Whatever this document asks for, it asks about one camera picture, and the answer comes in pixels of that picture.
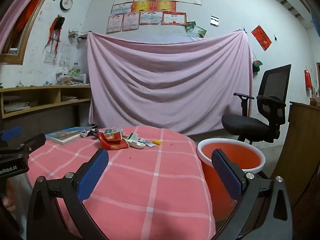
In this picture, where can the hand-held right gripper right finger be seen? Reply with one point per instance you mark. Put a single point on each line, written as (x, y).
(228, 177)

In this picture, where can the green hanging ornament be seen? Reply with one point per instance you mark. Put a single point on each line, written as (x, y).
(257, 65)

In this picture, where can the yellow piece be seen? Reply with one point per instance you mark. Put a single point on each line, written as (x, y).
(157, 142)

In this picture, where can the white wall papers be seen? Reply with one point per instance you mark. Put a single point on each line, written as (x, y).
(53, 53)

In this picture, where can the white plastic piece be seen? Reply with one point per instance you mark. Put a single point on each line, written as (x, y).
(136, 145)

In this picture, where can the person's left hand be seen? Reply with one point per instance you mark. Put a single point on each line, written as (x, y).
(7, 200)

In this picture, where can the pink curtain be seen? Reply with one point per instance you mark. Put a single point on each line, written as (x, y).
(15, 17)

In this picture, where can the stack of books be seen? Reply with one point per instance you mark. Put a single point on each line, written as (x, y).
(70, 79)

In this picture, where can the wooden window frame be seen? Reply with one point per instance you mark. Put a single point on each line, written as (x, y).
(22, 47)

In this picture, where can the red wall poster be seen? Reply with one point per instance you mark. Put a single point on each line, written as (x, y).
(261, 37)

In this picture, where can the dark framed picture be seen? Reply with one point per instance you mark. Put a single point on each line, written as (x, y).
(318, 80)

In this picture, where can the green landscape photo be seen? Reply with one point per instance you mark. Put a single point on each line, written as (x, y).
(190, 26)
(200, 32)

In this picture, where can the orange bucket with white rim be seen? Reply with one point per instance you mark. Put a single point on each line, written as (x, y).
(247, 155)

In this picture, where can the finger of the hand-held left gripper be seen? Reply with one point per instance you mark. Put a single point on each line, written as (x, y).
(11, 133)
(35, 141)

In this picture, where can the red tassel hanging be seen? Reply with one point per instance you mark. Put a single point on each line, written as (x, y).
(55, 30)

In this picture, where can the pink hanging sheet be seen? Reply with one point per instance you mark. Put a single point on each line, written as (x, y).
(162, 80)

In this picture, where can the small silver wall plaque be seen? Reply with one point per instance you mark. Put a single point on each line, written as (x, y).
(214, 21)

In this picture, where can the papers in shelf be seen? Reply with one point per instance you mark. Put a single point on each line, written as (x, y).
(15, 106)

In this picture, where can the round wall clock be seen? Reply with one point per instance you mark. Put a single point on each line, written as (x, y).
(66, 3)

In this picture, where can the red hanging decoration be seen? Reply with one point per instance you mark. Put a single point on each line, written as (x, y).
(308, 78)

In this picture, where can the orange round ornament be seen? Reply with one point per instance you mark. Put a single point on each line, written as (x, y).
(313, 102)

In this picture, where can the white paper wrapper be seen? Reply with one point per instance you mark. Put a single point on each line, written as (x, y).
(132, 138)

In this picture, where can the blue white sachet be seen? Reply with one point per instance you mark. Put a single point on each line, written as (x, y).
(147, 142)

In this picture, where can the black office chair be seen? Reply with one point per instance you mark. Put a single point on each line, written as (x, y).
(245, 125)

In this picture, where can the small green packet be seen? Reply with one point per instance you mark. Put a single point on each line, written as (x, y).
(109, 131)

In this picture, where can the blue cover book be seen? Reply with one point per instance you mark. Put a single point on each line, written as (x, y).
(66, 135)

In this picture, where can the metal wall rack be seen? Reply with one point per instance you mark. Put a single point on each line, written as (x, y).
(77, 33)

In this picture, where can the glass jar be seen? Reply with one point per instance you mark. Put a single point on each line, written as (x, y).
(75, 69)

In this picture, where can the wooden wall shelf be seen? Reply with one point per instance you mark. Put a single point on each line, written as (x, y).
(50, 88)

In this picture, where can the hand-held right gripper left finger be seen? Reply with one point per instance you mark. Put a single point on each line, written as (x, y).
(92, 175)

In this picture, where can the pink checked tablecloth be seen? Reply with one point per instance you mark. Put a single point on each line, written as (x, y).
(150, 180)

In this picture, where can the wooden desk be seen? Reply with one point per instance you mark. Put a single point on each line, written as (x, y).
(300, 135)

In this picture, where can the blue silver wrapper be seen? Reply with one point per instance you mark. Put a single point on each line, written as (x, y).
(87, 133)

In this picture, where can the group of wall certificates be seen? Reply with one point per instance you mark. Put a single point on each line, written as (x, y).
(150, 5)

